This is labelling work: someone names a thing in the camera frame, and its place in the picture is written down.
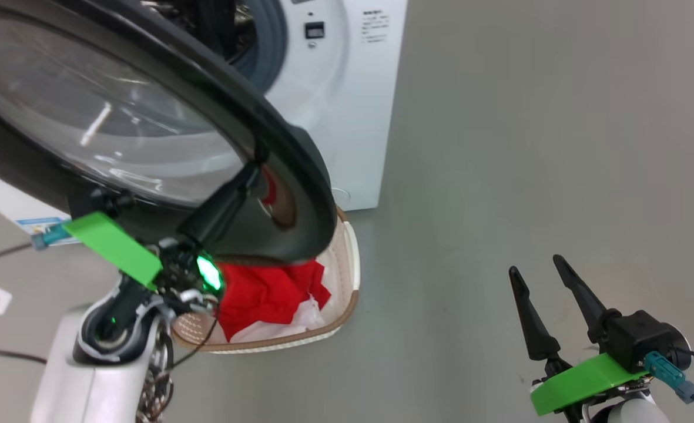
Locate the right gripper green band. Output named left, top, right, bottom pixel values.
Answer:
left=508, top=254, right=648, bottom=423

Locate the blue energy label sticker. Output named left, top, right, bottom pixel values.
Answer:
left=16, top=217, right=80, bottom=244

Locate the white front-load washing machine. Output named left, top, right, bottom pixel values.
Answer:
left=0, top=0, right=409, bottom=236

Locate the teal right cable connector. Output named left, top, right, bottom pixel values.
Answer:
left=643, top=351, right=694, bottom=405

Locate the red and white garment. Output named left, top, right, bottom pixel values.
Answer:
left=214, top=258, right=333, bottom=344

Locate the washing machine door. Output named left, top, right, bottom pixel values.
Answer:
left=0, top=0, right=338, bottom=265

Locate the teal cable connector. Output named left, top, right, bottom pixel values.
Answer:
left=31, top=223, right=74, bottom=250
left=643, top=351, right=694, bottom=405

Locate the cream perforated basket brown rim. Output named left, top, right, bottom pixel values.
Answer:
left=170, top=206, right=360, bottom=354

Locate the teal left cable connector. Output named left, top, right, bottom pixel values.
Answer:
left=31, top=223, right=74, bottom=250

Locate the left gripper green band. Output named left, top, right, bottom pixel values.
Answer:
left=63, top=164, right=260, bottom=312

